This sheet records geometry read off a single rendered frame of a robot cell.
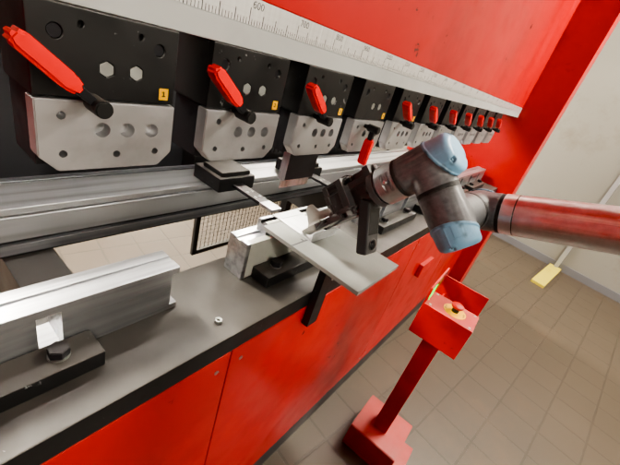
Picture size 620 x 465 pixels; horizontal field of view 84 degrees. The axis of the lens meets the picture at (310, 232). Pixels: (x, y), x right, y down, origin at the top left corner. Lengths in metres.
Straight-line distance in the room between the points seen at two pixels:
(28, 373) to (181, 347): 0.20
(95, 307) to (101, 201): 0.29
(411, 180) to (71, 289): 0.56
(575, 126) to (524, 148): 1.92
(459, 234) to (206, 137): 0.42
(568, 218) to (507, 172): 2.13
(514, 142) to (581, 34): 0.67
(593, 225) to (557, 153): 4.00
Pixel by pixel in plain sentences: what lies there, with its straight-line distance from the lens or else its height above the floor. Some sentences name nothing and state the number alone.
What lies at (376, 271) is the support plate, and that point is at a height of 1.00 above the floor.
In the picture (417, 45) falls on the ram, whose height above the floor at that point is 1.44.
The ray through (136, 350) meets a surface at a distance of 0.65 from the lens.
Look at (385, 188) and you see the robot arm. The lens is 0.65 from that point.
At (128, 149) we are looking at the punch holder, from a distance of 0.49.
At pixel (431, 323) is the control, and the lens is 1.19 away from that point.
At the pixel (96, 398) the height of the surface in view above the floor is 0.87.
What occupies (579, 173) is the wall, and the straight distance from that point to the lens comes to 4.64.
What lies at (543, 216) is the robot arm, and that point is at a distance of 0.70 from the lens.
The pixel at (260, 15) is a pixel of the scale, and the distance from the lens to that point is 0.57.
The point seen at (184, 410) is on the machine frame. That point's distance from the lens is 0.76.
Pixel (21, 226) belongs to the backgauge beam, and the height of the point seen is 0.95.
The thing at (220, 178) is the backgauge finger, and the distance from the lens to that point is 0.91.
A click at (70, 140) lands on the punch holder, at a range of 0.47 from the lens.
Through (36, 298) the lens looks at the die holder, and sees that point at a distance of 0.62.
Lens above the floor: 1.37
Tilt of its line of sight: 27 degrees down
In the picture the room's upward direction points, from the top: 18 degrees clockwise
